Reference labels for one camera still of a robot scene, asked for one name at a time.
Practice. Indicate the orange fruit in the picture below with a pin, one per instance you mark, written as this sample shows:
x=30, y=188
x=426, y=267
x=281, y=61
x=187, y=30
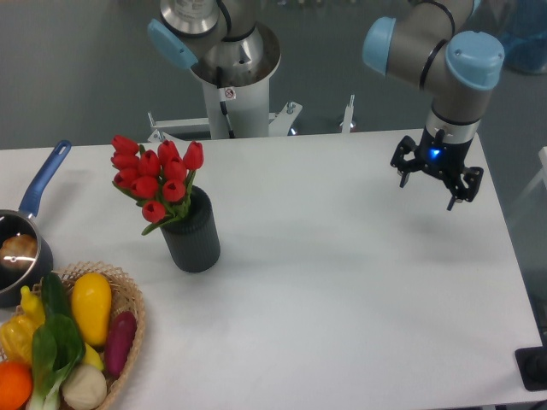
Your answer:
x=16, y=384

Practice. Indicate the black device at table edge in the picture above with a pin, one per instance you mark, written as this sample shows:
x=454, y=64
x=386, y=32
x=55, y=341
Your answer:
x=532, y=367

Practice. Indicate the white metal bracket frame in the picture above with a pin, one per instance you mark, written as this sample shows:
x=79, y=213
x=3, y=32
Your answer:
x=280, y=124

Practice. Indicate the purple eggplant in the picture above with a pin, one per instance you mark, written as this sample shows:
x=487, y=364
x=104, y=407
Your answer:
x=122, y=331

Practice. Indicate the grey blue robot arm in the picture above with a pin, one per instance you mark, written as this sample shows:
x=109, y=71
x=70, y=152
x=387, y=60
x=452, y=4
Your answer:
x=460, y=69

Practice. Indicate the white pedestal column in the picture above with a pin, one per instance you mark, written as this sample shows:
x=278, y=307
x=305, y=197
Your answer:
x=237, y=112

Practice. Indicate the yellow bell pepper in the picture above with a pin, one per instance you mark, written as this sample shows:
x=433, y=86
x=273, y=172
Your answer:
x=16, y=338

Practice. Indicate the bread roll in pan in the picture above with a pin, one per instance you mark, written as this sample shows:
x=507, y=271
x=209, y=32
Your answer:
x=19, y=252

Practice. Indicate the woven bamboo basket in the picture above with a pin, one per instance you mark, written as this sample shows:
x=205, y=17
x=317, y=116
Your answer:
x=126, y=296

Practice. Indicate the yellow mango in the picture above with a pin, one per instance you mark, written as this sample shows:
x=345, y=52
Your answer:
x=91, y=304

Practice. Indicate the dark green cucumber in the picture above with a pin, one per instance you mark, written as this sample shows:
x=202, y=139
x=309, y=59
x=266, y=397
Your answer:
x=54, y=297

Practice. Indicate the green bok choy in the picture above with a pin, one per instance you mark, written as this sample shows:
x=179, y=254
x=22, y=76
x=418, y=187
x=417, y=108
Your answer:
x=57, y=348

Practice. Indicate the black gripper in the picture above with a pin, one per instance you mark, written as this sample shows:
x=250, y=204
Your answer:
x=439, y=160

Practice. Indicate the red tulip bouquet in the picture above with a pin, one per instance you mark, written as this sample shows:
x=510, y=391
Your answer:
x=160, y=180

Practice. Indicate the beige garlic bulb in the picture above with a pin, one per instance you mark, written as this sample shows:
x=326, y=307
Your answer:
x=85, y=388

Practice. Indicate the blue handled saucepan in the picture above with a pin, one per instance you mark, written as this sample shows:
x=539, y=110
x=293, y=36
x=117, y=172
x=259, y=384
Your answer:
x=21, y=221

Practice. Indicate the dark grey ribbed vase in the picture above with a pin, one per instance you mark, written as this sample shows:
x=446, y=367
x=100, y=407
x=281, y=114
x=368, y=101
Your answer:
x=193, y=243

